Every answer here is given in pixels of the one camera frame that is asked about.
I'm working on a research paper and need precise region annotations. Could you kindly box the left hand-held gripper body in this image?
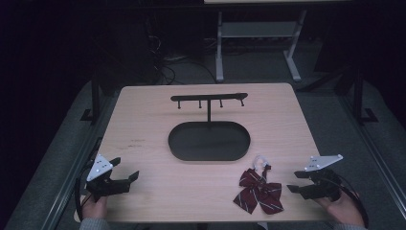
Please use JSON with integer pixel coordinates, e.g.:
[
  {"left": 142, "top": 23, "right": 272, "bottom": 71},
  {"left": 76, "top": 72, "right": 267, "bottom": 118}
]
[{"left": 84, "top": 153, "right": 132, "bottom": 203}]

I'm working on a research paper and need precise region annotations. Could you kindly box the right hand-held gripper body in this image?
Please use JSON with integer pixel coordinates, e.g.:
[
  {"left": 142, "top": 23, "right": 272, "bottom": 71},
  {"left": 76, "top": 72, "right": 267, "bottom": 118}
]
[{"left": 299, "top": 153, "right": 345, "bottom": 202}]

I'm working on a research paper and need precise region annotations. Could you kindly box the dark red striped bow tie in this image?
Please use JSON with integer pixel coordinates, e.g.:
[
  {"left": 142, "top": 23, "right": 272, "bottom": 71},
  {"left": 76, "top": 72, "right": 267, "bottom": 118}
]
[{"left": 232, "top": 154, "right": 285, "bottom": 216}]

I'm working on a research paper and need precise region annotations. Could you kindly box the black hook rack with tray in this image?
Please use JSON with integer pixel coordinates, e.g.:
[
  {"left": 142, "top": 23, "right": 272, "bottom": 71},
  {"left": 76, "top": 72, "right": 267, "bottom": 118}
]
[{"left": 168, "top": 92, "right": 252, "bottom": 163}]

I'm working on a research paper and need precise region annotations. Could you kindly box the person's left hand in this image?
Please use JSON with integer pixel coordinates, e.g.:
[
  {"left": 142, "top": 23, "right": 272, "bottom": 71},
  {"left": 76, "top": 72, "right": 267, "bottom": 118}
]
[{"left": 80, "top": 192, "right": 109, "bottom": 222}]

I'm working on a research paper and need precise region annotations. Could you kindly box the person's right hand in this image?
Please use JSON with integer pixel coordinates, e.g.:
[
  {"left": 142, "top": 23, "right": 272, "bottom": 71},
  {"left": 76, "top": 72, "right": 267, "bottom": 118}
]
[{"left": 314, "top": 191, "right": 366, "bottom": 227}]

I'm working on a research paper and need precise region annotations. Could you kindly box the black metal stand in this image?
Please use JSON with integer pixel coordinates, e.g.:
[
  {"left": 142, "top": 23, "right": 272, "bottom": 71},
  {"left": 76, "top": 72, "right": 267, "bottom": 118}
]
[
  {"left": 350, "top": 65, "right": 380, "bottom": 127},
  {"left": 79, "top": 70, "right": 103, "bottom": 125}
]

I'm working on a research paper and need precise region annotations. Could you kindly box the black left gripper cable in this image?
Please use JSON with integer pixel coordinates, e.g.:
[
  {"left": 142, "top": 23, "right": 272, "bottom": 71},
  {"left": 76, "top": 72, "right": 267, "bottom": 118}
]
[{"left": 73, "top": 137, "right": 103, "bottom": 222}]

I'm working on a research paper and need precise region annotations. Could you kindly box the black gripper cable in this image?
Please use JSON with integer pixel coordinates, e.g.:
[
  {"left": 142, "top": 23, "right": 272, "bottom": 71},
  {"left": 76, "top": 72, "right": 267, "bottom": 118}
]
[
  {"left": 73, "top": 137, "right": 103, "bottom": 222},
  {"left": 333, "top": 173, "right": 371, "bottom": 229}
]

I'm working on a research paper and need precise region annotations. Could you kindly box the grey metal rail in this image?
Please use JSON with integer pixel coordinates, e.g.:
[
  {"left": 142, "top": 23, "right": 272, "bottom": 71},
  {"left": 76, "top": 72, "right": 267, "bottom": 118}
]
[
  {"left": 39, "top": 95, "right": 120, "bottom": 230},
  {"left": 338, "top": 95, "right": 406, "bottom": 209}
]

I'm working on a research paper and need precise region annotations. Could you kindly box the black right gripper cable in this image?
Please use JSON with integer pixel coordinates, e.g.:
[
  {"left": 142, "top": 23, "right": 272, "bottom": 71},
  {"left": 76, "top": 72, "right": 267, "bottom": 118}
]
[{"left": 333, "top": 173, "right": 371, "bottom": 229}]

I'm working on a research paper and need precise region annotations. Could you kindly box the tangle of black floor cables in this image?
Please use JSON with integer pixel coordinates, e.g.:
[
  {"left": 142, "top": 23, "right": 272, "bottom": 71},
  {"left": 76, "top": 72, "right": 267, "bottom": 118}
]
[{"left": 145, "top": 13, "right": 218, "bottom": 86}]

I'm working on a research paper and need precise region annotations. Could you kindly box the white metal table frame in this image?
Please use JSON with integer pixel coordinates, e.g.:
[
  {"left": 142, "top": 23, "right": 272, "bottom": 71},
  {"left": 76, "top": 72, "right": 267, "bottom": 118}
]
[{"left": 214, "top": 9, "right": 308, "bottom": 83}]

